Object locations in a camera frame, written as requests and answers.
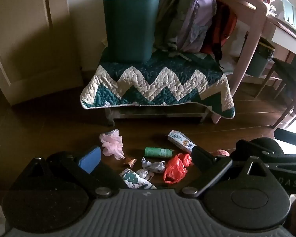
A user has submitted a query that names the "red plastic bag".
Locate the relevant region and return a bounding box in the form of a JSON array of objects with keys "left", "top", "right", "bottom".
[{"left": 163, "top": 153, "right": 193, "bottom": 184}]

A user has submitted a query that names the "grey bin with black liner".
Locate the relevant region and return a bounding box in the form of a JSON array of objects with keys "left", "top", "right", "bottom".
[{"left": 245, "top": 38, "right": 275, "bottom": 77}]

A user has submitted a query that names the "teal trash bin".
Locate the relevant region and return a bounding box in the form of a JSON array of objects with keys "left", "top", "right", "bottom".
[{"left": 103, "top": 0, "right": 160, "bottom": 63}]

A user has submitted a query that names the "pale low bench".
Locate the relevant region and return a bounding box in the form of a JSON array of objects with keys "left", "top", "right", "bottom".
[{"left": 104, "top": 104, "right": 210, "bottom": 126}]

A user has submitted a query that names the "crumpled white paper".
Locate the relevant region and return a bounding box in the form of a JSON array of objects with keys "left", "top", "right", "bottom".
[
  {"left": 141, "top": 157, "right": 166, "bottom": 173},
  {"left": 136, "top": 168, "right": 155, "bottom": 179}
]

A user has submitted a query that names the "pink mesh bath sponge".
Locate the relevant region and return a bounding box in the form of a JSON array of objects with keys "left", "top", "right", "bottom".
[{"left": 99, "top": 129, "right": 126, "bottom": 160}]

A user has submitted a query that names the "purple backpack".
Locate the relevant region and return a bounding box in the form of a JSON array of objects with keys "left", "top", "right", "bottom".
[{"left": 154, "top": 0, "right": 217, "bottom": 55}]

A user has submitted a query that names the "pink wooden chair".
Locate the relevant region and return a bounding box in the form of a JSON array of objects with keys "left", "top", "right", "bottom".
[{"left": 211, "top": 0, "right": 269, "bottom": 124}]

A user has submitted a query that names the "brown candy wrapper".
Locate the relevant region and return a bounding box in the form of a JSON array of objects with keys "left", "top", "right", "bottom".
[{"left": 123, "top": 157, "right": 137, "bottom": 169}]

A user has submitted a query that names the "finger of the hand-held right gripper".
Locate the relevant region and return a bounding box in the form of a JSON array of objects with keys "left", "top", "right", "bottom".
[
  {"left": 230, "top": 138, "right": 283, "bottom": 165},
  {"left": 274, "top": 128, "right": 296, "bottom": 142}
]

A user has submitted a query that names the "green roll tube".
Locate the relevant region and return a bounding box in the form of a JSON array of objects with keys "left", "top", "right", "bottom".
[{"left": 145, "top": 146, "right": 175, "bottom": 158}]

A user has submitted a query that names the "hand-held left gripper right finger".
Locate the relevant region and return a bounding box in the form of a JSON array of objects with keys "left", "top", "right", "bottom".
[{"left": 179, "top": 145, "right": 273, "bottom": 199}]

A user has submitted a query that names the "green white patterned packet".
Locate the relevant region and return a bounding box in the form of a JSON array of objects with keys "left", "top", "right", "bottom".
[{"left": 120, "top": 168, "right": 158, "bottom": 190}]

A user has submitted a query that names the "white desk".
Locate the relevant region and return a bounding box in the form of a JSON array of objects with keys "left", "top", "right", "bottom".
[{"left": 255, "top": 12, "right": 296, "bottom": 129}]

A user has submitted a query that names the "dark chair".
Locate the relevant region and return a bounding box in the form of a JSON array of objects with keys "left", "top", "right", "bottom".
[{"left": 269, "top": 54, "right": 296, "bottom": 119}]

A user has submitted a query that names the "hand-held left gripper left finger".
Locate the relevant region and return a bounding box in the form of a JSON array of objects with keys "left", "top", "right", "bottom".
[{"left": 25, "top": 146, "right": 120, "bottom": 199}]

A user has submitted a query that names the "white blue snack box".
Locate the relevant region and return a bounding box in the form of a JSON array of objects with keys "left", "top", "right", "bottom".
[{"left": 168, "top": 130, "right": 198, "bottom": 153}]

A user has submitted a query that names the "beige door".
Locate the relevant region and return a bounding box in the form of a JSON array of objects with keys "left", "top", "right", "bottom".
[{"left": 0, "top": 0, "right": 84, "bottom": 106}]

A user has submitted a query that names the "teal white zigzag quilt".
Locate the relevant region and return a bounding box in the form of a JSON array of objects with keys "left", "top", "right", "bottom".
[{"left": 80, "top": 47, "right": 236, "bottom": 119}]

